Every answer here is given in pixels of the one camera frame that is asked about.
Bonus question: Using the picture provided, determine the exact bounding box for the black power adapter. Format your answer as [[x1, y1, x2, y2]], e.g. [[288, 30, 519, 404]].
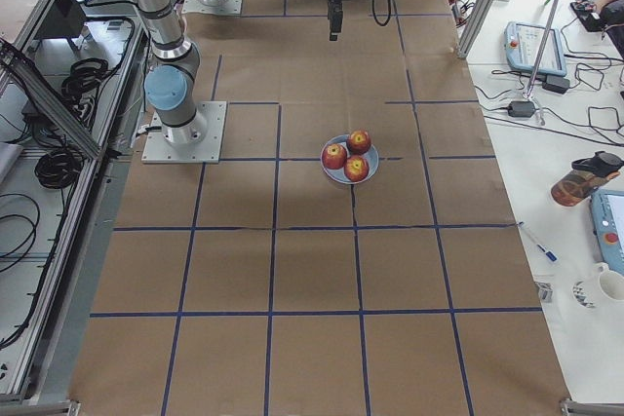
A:
[[506, 100, 536, 118]]

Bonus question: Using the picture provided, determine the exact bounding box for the light blue plate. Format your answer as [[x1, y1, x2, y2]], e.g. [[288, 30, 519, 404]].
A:
[[321, 134, 379, 185]]

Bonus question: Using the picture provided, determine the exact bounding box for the blue teach pendant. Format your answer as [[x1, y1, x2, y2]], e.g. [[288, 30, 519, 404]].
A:
[[504, 21, 567, 77], [590, 189, 624, 274]]

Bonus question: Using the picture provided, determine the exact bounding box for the red apple on plate front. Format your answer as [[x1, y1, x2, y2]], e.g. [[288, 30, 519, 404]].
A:
[[343, 155, 370, 183]]

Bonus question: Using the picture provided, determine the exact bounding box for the metal rod green tip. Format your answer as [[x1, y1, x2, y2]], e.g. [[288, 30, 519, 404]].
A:
[[523, 0, 560, 102]]

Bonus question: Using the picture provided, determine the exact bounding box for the blue white pen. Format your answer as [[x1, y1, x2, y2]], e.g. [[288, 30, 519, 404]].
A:
[[518, 221, 558, 262]]

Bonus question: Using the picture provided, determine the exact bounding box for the red apple on plate back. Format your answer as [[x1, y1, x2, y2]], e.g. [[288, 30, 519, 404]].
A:
[[346, 130, 371, 155]]

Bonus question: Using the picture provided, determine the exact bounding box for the brown water bottle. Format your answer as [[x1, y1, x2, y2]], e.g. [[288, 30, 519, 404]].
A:
[[551, 151, 623, 207]]

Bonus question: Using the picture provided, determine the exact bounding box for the red apple on plate left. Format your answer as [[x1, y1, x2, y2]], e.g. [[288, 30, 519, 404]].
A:
[[321, 143, 348, 170]]

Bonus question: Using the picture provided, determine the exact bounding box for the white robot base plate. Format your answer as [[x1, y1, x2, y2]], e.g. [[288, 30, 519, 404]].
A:
[[141, 101, 227, 164]]

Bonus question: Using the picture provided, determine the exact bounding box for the red apple on plate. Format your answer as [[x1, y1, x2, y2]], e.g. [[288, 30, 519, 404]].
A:
[[343, 155, 370, 183], [321, 143, 348, 170], [346, 130, 371, 155]]

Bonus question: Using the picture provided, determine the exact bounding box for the white patterned mug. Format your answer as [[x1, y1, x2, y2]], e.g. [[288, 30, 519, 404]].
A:
[[571, 262, 623, 309]]

